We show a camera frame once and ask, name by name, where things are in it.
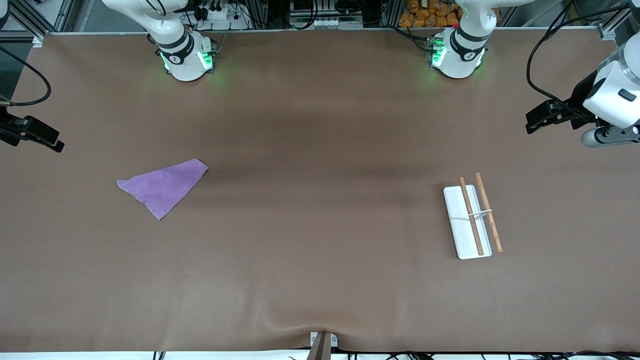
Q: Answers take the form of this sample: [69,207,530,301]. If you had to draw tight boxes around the purple towel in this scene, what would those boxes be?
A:
[116,158,210,221]

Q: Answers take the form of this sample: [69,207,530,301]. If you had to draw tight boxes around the white rack with wooden rods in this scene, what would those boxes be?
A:
[443,172,504,260]

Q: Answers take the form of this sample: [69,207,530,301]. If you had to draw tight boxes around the orange objects pile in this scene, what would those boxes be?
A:
[398,0,462,29]

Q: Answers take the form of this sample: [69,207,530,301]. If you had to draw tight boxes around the white power strip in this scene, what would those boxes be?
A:
[192,5,237,22]

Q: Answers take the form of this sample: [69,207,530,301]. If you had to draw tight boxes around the brown table mat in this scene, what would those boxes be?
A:
[0,27,640,353]

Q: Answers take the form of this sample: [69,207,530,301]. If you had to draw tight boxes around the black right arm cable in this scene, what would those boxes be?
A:
[0,46,52,107]

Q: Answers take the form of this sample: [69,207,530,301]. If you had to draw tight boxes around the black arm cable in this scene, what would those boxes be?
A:
[0,46,52,107]
[526,0,632,120]

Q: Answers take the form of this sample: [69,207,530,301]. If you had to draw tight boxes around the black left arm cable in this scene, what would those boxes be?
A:
[526,0,632,120]

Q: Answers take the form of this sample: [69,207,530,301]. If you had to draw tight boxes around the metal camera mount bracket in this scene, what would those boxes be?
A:
[306,331,339,360]

